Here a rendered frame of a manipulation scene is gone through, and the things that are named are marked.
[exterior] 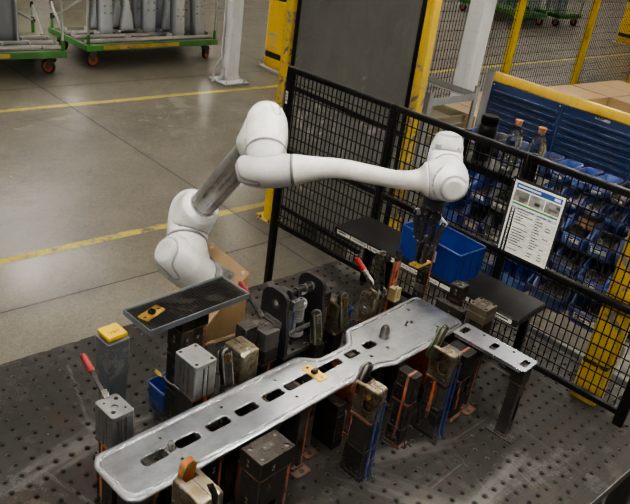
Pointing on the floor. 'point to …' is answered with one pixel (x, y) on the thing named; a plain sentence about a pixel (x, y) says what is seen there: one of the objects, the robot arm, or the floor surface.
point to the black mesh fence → (472, 228)
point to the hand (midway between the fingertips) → (422, 252)
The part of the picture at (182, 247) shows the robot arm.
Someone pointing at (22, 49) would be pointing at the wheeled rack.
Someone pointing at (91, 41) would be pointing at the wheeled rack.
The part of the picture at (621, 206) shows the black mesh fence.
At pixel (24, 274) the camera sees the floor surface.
